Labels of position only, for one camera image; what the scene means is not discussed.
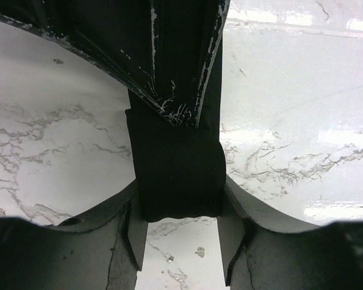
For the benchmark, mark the long black necktie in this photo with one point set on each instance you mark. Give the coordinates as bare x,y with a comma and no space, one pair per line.
180,171

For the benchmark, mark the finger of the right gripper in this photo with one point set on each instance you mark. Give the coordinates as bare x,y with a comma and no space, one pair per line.
167,53

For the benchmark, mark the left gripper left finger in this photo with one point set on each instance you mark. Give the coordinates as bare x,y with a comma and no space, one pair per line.
101,248

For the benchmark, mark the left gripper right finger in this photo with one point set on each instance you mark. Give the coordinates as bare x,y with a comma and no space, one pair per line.
263,248

